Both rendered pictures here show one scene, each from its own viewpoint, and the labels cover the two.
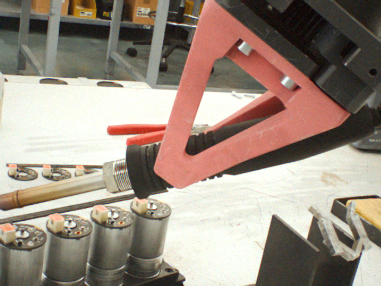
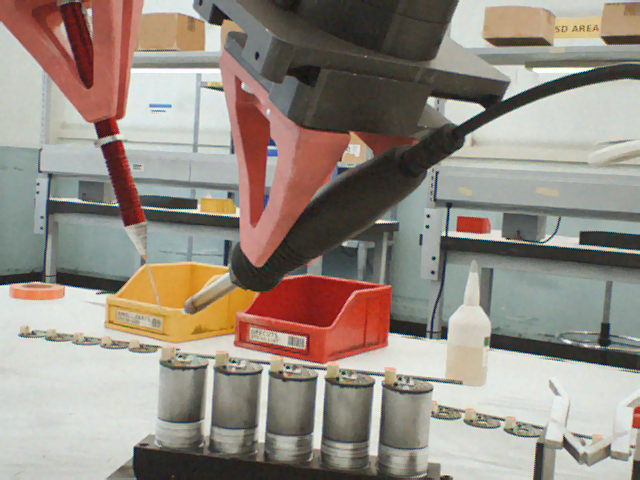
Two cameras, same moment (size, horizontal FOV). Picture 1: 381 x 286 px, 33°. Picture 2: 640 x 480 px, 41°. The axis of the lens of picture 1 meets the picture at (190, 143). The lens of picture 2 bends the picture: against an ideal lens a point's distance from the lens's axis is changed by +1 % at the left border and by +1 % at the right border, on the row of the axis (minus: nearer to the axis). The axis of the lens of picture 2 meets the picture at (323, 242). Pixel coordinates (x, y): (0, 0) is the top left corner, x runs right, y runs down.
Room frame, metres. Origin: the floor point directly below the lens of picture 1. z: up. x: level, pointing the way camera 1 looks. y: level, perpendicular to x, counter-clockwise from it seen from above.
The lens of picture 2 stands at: (0.08, -0.28, 0.91)
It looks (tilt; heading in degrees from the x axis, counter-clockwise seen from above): 4 degrees down; 54
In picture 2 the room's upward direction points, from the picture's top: 4 degrees clockwise
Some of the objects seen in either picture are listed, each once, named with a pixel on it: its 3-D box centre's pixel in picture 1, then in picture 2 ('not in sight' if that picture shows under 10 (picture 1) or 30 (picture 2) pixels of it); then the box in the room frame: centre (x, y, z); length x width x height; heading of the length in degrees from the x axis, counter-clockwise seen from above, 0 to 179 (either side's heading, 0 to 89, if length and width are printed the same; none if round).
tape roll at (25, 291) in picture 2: not in sight; (36, 291); (0.39, 0.71, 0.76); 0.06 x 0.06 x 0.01
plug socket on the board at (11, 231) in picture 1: (8, 232); (223, 358); (0.29, 0.08, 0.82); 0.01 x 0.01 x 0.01; 44
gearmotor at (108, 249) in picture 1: (106, 253); (346, 427); (0.33, 0.04, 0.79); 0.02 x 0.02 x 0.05
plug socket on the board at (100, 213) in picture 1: (101, 213); (334, 369); (0.32, 0.04, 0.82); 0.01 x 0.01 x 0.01; 44
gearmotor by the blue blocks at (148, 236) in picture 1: (144, 243); (403, 434); (0.35, 0.02, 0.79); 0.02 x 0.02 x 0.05
